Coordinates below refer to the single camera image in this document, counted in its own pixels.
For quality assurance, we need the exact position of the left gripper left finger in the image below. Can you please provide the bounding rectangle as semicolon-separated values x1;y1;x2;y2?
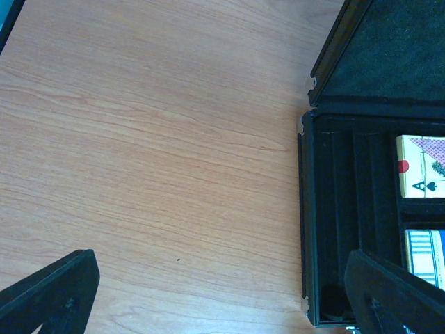
1;249;100;333

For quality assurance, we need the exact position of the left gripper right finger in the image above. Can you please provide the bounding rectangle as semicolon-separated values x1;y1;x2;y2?
344;250;444;333

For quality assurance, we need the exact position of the blue playing card deck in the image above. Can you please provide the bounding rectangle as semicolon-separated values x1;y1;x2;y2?
405;229;444;290

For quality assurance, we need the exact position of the red playing card deck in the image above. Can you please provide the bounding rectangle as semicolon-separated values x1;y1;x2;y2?
396;135;444;198

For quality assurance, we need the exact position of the black poker set case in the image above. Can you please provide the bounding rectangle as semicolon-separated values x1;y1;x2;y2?
298;1;444;328

